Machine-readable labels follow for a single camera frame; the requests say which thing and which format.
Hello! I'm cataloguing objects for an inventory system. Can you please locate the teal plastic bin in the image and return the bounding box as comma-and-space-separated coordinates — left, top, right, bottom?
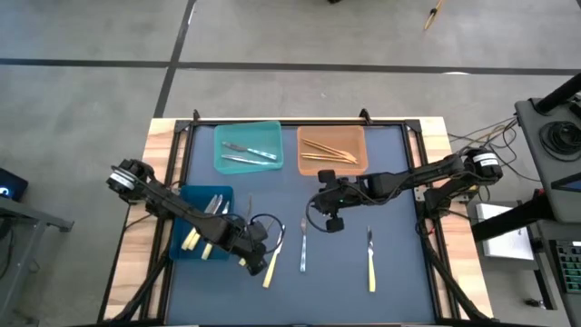
212, 120, 285, 176

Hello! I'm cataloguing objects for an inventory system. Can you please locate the grey equipment cart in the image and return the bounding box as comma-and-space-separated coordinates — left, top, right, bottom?
514, 97, 581, 224

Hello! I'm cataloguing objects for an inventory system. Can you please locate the black cable coil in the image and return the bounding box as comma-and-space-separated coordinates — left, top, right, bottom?
538, 120, 581, 163

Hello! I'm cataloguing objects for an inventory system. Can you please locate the white box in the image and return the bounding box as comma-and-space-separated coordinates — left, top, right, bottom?
474, 202, 537, 263

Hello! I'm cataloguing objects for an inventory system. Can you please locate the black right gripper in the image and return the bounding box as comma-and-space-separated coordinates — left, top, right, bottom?
311, 169, 367, 218

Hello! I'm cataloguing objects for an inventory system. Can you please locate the grey side table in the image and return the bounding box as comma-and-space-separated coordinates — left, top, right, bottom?
0, 195, 76, 326

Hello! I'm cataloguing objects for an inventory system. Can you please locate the black slanted bar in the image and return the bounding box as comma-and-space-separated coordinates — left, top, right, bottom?
470, 189, 559, 244

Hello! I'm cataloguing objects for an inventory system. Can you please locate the blue patterned handle knife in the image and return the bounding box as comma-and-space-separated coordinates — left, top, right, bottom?
221, 154, 273, 166
299, 217, 309, 273

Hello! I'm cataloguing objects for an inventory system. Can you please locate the yellow stick tool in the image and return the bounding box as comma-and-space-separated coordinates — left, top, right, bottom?
423, 0, 447, 32

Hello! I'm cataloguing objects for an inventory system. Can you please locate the dark blue plastic bin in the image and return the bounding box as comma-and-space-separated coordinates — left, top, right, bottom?
168, 184, 235, 263

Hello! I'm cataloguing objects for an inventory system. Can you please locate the orange plastic bin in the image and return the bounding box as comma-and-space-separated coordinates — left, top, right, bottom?
296, 124, 369, 177

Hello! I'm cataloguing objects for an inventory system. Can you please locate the floor cable bundle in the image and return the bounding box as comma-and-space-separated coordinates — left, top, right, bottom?
447, 115, 544, 183

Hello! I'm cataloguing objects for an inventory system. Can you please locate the keypad with blue keys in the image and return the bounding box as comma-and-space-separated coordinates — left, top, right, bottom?
554, 239, 581, 295

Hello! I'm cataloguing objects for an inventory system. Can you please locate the black cart pole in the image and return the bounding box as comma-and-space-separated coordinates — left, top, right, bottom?
534, 72, 581, 114

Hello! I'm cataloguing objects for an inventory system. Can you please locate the black aluminium table frame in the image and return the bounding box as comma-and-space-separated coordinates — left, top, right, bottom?
97, 108, 496, 327

